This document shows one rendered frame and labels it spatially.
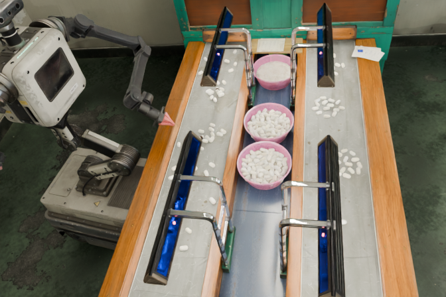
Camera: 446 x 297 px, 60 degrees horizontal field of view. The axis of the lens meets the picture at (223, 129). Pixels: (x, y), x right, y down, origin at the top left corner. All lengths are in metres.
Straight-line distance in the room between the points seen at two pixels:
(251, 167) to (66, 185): 1.17
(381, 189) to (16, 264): 2.32
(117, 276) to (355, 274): 0.96
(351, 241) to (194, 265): 0.66
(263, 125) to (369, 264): 0.87
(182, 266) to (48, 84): 0.96
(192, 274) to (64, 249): 1.38
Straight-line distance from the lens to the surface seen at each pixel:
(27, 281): 2.92
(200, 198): 1.87
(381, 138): 2.06
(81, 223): 2.50
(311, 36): 2.57
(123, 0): 3.81
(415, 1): 3.73
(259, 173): 1.92
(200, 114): 2.22
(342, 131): 2.09
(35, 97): 1.77
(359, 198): 1.86
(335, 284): 1.27
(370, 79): 2.36
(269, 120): 2.12
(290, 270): 1.65
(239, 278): 1.74
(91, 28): 2.13
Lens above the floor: 2.29
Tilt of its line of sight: 47 degrees down
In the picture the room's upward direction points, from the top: 11 degrees counter-clockwise
